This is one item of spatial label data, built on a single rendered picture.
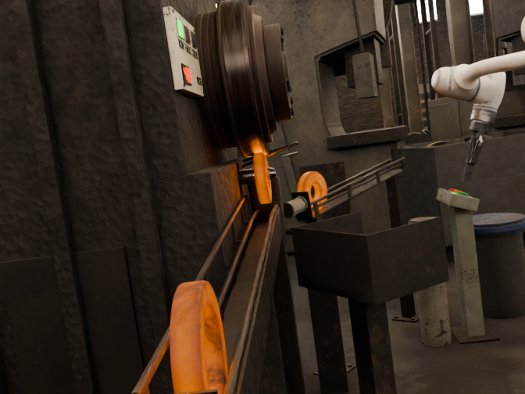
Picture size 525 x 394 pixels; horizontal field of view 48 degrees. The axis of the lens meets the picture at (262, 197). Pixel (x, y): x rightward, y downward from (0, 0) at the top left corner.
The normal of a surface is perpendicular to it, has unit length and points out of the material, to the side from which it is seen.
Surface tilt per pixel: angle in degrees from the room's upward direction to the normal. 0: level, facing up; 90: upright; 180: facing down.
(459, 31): 90
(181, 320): 42
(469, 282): 90
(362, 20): 90
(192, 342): 59
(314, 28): 90
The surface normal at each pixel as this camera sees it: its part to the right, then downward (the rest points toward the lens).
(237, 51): -0.11, -0.08
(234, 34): -0.13, -0.31
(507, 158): 0.18, 0.07
